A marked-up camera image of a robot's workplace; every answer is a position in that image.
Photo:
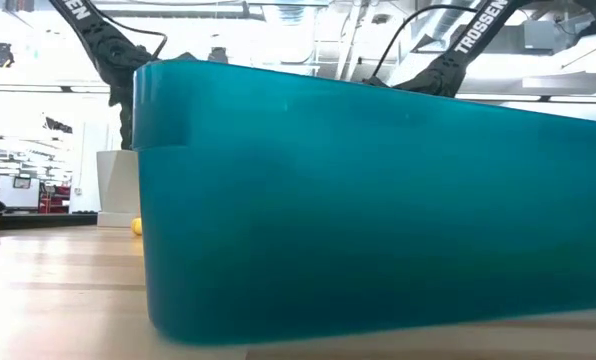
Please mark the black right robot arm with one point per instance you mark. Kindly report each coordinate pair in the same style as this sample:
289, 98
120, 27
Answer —
473, 35

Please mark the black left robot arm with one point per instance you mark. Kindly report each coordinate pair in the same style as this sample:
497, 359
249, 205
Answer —
110, 50

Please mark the white cabinet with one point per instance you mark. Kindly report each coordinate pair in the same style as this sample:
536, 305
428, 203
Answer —
85, 165

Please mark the teal plastic bin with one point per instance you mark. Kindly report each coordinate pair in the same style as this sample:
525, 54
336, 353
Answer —
368, 210

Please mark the yellow microfiber towel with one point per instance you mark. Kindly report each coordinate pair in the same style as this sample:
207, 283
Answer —
137, 226

